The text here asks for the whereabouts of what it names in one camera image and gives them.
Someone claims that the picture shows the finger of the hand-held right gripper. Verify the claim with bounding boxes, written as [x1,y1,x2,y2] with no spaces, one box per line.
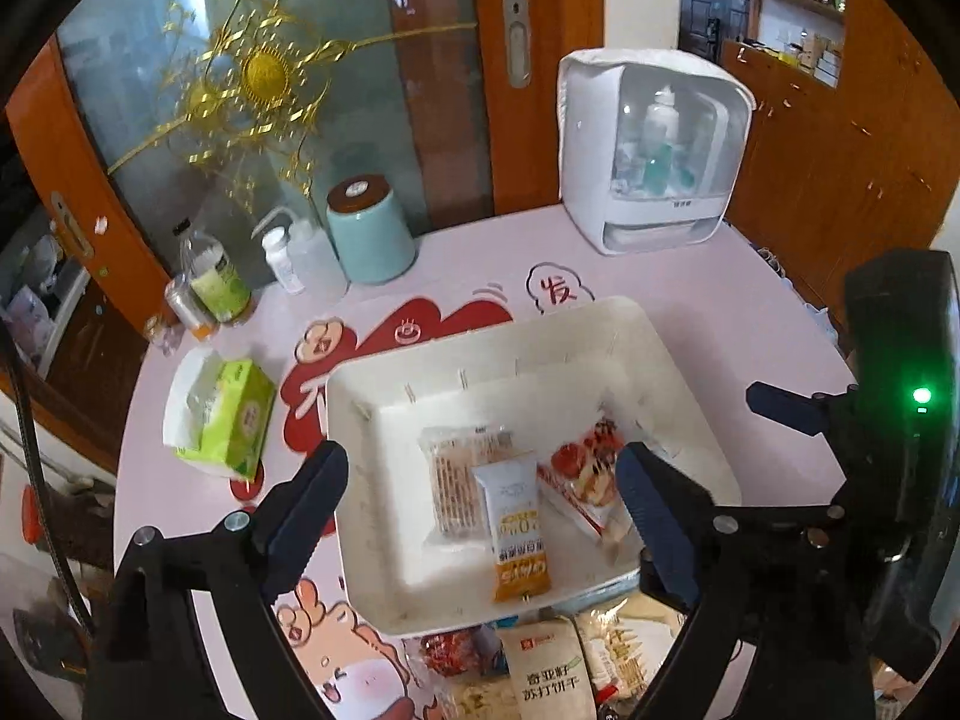
[746,381,865,467]
[750,465,865,533]

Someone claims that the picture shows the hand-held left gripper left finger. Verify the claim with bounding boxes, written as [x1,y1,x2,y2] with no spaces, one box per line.
[82,439,350,720]

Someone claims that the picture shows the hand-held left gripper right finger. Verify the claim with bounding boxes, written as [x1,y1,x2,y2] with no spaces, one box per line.
[615,441,878,720]

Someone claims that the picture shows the red and white snack packet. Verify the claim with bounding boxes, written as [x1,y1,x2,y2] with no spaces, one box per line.
[536,416,638,545]

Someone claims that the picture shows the white plastic tray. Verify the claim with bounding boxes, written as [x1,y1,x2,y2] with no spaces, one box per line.
[324,295,743,638]

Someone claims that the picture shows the yellow cracker packet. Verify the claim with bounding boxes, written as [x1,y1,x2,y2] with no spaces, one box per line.
[574,592,687,698]

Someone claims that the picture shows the brown wafer snack packet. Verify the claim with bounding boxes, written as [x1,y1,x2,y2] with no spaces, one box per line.
[418,426,518,547]

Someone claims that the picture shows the white and orange snack packet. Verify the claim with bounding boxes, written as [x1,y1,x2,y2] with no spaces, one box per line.
[471,451,552,605]

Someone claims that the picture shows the beige cracker packet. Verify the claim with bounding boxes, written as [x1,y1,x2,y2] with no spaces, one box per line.
[496,619,597,720]

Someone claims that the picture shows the clear packet with red snack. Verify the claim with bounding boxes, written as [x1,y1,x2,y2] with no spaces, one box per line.
[416,624,505,683]

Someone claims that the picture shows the pale yellow snack packet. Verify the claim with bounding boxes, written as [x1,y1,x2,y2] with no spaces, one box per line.
[442,679,518,720]

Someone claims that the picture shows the pink printed tablecloth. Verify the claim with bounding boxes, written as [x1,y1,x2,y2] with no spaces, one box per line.
[112,202,863,720]

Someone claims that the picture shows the green tissue pack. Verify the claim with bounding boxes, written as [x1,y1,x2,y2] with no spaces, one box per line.
[161,345,278,482]

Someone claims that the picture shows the row of shoes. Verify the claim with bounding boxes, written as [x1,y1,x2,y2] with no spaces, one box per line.
[754,244,848,346]

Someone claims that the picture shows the small glass jar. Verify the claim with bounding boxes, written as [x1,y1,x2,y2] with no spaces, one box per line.
[144,315,181,353]

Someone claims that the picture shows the small metal can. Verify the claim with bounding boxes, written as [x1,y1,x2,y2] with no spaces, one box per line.
[163,274,218,342]

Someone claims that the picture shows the clear bottle with green label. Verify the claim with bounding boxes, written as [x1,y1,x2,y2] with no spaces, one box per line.
[171,221,252,325]

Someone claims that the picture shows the clear wash bottle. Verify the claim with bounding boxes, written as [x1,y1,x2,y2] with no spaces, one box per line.
[251,206,350,305]

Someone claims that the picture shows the small white pill bottle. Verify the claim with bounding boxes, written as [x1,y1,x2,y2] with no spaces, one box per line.
[260,229,305,295]

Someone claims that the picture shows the teal bottle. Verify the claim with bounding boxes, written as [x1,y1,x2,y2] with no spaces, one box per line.
[643,146,676,196]

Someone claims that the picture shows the wooden cabinet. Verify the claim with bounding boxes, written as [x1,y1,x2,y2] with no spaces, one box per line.
[724,0,960,316]

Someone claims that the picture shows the teal canister with brown lid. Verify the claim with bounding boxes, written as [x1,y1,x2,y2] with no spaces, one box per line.
[325,174,418,286]

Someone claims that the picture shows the white cosmetics storage box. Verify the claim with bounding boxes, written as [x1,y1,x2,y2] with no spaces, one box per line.
[556,47,755,256]

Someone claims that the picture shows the white dropper bottle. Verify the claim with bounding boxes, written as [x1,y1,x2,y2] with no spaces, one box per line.
[643,88,682,166]

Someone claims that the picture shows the dark entrance door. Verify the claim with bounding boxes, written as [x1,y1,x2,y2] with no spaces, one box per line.
[679,0,751,65]

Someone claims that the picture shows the glass sliding door with ornament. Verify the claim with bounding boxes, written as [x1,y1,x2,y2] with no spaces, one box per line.
[56,0,605,293]

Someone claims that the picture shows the wooden sliding door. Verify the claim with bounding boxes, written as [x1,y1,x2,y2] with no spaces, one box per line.
[4,37,170,421]

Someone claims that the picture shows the black cable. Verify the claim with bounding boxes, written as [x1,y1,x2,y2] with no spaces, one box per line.
[0,330,95,635]

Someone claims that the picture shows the silver door handle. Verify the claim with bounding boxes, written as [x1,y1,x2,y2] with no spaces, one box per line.
[51,191,95,260]
[502,0,532,89]

